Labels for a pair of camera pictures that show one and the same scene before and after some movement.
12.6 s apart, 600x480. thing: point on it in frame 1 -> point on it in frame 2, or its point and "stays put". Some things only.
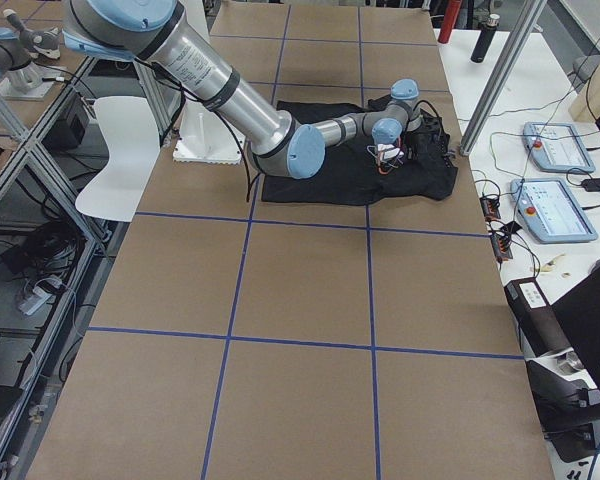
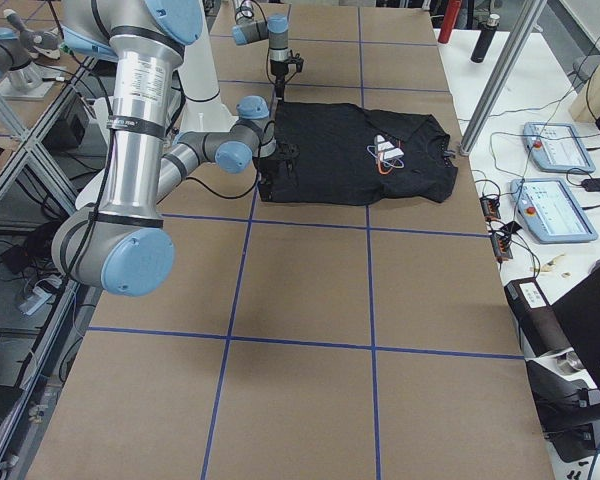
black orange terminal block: x=500 y=242 stays put
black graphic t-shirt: x=349 y=172 stays put
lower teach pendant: x=550 y=211 stays put
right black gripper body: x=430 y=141 -> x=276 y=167
